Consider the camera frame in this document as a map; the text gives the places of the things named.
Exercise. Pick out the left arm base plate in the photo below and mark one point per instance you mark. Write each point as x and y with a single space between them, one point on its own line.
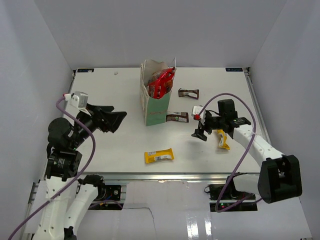
108 199

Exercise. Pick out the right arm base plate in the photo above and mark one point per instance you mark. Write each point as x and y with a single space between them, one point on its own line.
230 197

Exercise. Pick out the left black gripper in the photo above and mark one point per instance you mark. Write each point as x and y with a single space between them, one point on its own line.
111 119

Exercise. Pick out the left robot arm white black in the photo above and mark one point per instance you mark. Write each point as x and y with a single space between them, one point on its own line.
70 197

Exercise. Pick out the yellow bar wrapper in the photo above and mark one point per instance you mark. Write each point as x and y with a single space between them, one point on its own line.
222 140
159 155

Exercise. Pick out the red cookie snack bag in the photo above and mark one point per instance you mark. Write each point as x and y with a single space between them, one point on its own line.
161 83

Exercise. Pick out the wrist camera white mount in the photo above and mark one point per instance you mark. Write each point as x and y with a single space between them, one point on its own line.
78 100
198 113

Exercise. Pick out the aluminium front rail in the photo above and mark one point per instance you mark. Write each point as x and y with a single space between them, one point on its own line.
142 176

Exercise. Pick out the green white paper bag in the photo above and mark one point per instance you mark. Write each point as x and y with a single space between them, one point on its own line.
154 110

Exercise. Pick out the blue label corner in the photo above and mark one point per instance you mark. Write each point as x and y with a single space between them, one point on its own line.
234 69
85 70

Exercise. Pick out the blue label right corner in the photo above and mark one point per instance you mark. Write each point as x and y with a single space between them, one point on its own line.
234 69

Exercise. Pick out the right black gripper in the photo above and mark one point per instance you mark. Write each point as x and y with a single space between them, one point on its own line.
199 133

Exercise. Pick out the blue label left corner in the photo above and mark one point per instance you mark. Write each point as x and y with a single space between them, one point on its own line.
85 70

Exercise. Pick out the brown bar wrapper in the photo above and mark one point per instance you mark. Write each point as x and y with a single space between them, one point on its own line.
190 93
182 117

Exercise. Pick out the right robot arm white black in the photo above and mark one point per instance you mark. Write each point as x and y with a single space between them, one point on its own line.
279 177

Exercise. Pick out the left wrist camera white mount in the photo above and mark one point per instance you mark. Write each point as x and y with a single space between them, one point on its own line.
78 100

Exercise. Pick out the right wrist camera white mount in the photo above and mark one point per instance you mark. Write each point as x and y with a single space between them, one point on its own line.
198 113

